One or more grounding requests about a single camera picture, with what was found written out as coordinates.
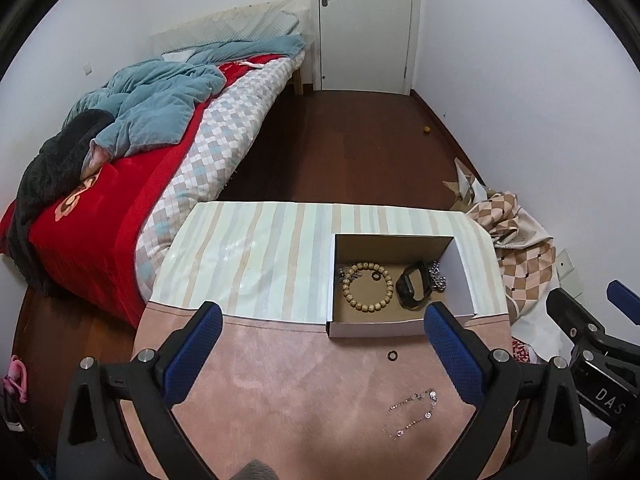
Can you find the pink striped table cloth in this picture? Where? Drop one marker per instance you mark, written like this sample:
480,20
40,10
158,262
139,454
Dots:
276,387

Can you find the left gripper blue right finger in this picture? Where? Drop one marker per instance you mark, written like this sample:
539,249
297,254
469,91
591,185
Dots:
448,339

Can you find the white power strip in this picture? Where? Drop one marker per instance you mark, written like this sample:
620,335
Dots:
568,275

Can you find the white plastic bag red print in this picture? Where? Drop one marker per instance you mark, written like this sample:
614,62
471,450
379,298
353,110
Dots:
540,332

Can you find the black fuzzy garment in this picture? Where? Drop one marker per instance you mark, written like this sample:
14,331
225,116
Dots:
51,175

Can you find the red blanket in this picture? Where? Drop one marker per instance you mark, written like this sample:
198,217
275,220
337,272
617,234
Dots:
86,241

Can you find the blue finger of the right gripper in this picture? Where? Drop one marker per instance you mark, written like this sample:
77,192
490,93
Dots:
571,317
625,300

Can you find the beige checkered cloth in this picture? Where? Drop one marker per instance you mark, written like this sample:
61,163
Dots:
524,250

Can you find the blue quilted jacket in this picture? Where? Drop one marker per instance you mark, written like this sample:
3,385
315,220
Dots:
153,101

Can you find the black fitness band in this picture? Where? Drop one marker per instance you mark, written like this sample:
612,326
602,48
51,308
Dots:
406,291

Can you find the white door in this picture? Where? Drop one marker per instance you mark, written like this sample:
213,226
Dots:
366,45

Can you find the checkered bed sheet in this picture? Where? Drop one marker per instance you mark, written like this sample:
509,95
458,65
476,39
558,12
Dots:
226,132

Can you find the pink slippers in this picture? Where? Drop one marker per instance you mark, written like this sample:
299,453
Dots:
15,381

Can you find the white cardboard box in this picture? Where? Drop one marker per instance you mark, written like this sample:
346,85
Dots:
383,284

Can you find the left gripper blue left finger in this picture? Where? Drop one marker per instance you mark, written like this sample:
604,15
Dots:
185,352

